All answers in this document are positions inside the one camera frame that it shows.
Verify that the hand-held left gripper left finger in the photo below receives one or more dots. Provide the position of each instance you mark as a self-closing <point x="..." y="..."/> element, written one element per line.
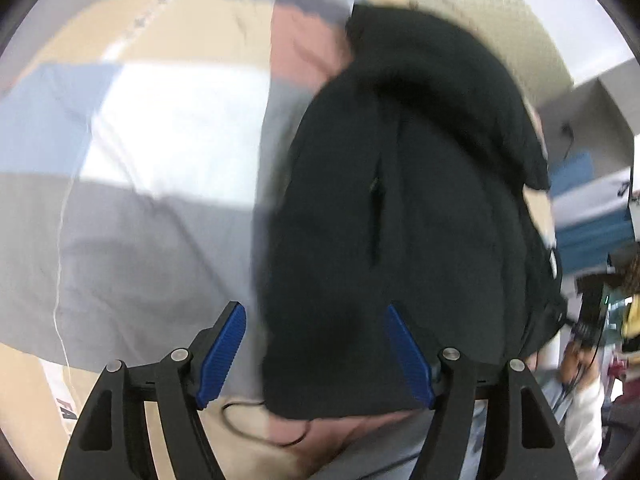
<point x="220" y="360"/>

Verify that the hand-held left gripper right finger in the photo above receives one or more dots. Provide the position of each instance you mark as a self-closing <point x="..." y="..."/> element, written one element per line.
<point x="407" y="355"/>

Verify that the black puffer jacket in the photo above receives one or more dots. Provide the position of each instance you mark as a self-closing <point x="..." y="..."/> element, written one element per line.
<point x="400" y="210"/>

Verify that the person's right hand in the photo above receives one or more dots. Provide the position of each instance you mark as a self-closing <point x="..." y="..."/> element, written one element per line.
<point x="575" y="362"/>

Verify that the checked patchwork quilt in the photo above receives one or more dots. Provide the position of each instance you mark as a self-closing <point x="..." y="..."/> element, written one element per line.
<point x="150" y="160"/>

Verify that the cream quilted headboard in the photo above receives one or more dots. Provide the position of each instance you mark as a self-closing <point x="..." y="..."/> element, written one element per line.
<point x="500" y="25"/>

